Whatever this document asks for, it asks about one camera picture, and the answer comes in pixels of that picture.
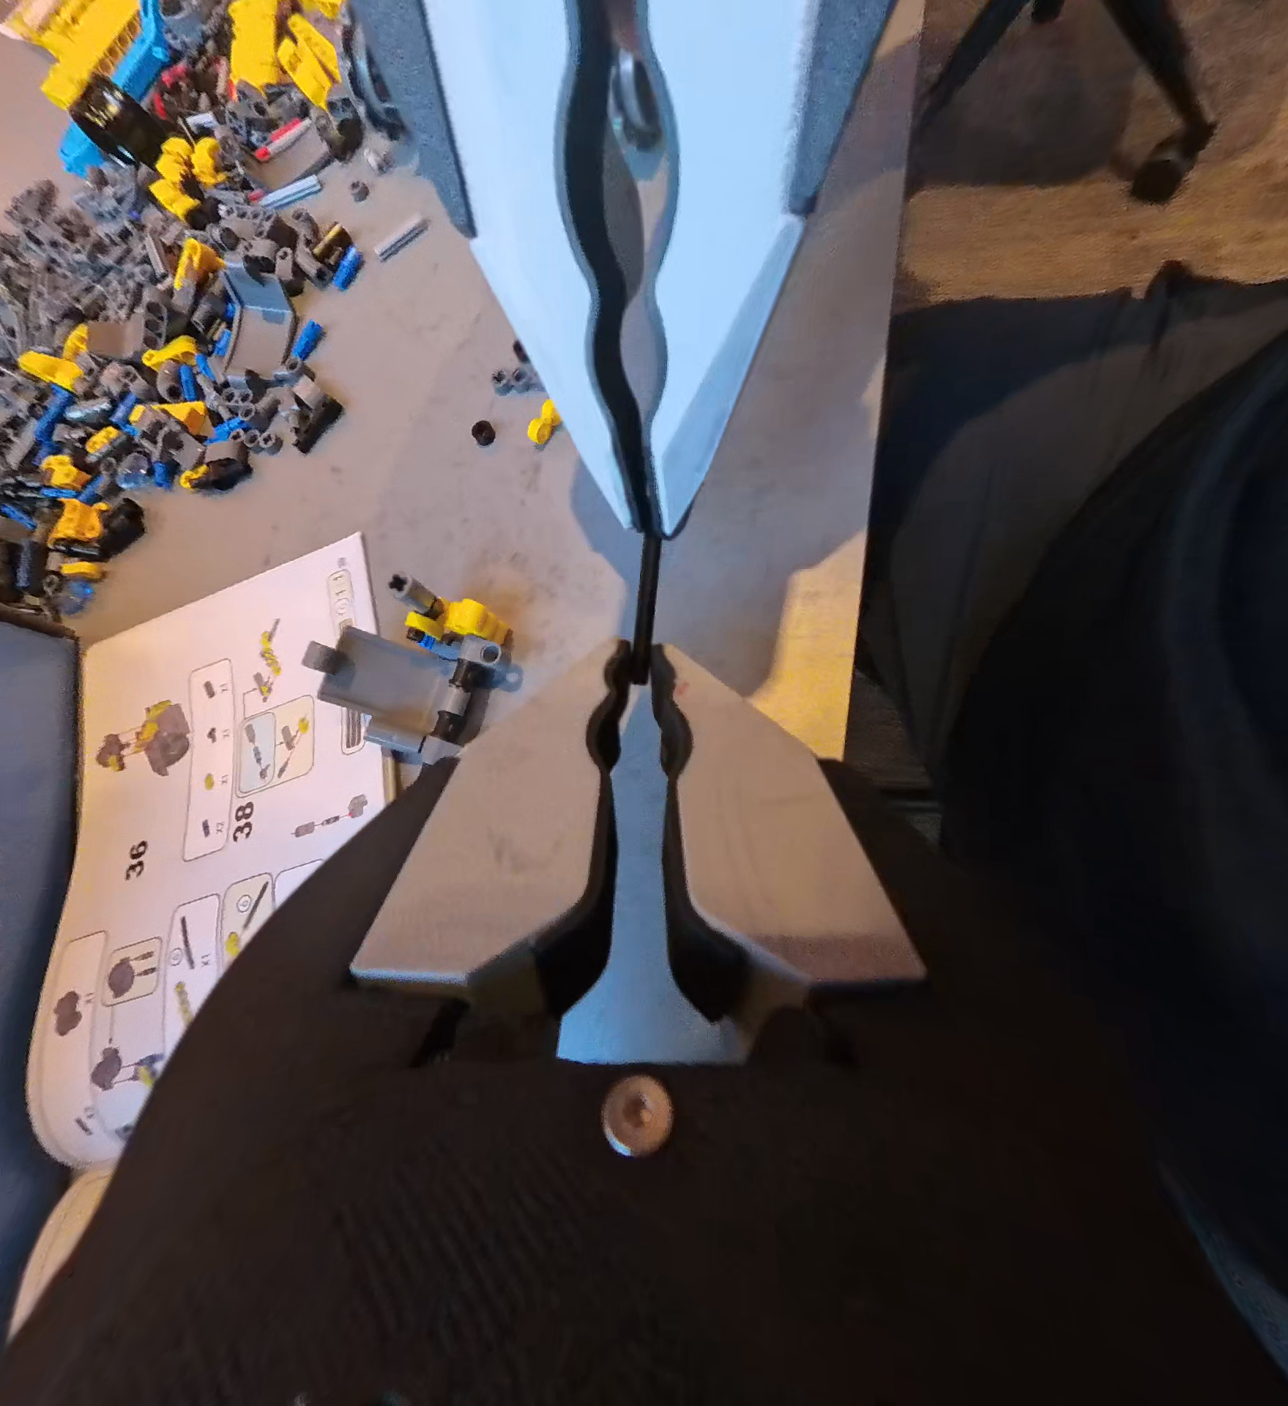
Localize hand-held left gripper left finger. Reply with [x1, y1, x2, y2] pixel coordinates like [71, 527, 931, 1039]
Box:
[351, 639, 634, 1027]

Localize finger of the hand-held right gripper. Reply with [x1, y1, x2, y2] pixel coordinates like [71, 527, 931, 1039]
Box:
[600, 0, 823, 541]
[423, 0, 650, 537]

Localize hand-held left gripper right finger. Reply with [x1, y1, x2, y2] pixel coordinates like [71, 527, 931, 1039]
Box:
[649, 642, 928, 1033]

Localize black axle rod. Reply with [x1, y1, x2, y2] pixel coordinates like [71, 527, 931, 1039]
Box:
[633, 530, 668, 688]

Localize grey desk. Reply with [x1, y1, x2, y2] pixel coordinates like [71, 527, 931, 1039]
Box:
[0, 0, 925, 1352]

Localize grey yellow brick subassembly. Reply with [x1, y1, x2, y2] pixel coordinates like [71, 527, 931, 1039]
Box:
[303, 571, 525, 766]

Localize person's black trousers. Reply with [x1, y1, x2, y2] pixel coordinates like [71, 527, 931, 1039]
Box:
[859, 274, 1288, 791]

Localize building instruction booklet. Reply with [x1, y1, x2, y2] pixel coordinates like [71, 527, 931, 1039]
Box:
[27, 531, 458, 1168]

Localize pile of building bricks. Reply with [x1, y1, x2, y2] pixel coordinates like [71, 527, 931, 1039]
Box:
[0, 0, 430, 615]

